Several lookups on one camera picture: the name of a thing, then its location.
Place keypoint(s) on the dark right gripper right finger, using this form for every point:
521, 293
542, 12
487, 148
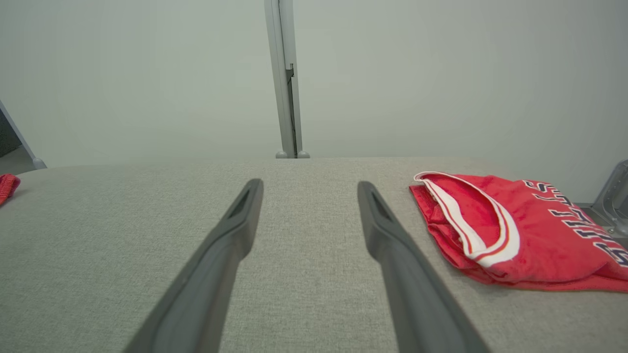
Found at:
417, 294

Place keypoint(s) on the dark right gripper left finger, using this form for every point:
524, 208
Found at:
206, 289

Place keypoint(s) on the red Bulls basketball jersey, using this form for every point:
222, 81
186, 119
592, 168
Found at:
539, 235

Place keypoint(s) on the red shorts with white stripe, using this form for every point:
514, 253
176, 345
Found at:
7, 186

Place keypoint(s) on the grey partition leg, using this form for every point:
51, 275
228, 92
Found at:
39, 163

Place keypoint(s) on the grey partition post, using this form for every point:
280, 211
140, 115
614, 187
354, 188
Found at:
282, 73

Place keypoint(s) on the grey metal bracket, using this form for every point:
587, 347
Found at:
615, 196

